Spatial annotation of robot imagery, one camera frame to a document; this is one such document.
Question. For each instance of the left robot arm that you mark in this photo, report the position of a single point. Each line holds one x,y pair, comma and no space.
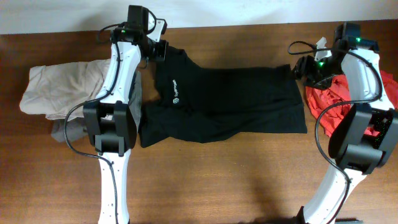
111,127

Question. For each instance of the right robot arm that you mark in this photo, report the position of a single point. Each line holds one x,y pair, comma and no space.
366,137

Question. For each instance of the black polo shirt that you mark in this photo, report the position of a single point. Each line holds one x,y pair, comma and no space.
213,104

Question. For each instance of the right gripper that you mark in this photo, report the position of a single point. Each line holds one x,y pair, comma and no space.
303,66

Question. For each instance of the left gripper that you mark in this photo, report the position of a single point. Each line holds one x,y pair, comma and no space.
160,54

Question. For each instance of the grey folded garment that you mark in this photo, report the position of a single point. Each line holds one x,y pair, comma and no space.
76,128

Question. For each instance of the beige folded garment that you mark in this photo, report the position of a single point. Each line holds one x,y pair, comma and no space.
54,90

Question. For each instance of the red crumpled shirt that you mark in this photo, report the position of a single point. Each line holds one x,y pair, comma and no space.
318,100

